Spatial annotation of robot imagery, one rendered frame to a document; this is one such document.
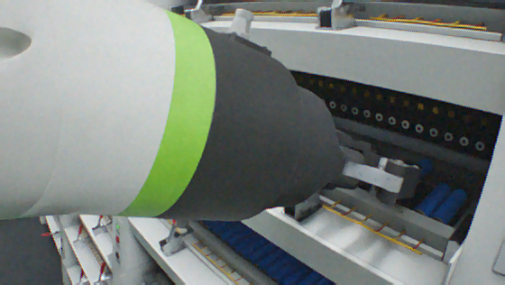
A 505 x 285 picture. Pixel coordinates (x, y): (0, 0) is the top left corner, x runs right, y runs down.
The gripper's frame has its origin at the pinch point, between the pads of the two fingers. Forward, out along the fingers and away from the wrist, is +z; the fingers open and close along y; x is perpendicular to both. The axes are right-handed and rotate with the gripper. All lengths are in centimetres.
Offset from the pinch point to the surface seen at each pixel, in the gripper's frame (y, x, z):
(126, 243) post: 51, 35, 1
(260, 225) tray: 12.4, 11.3, -2.6
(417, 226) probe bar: -4.4, 4.0, -0.3
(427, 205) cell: -3.5, 2.1, 3.3
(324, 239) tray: 2.9, 8.4, -3.6
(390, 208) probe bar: -1.0, 3.5, 0.0
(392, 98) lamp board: 7.0, -8.5, 8.4
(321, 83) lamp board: 19.2, -8.4, 8.4
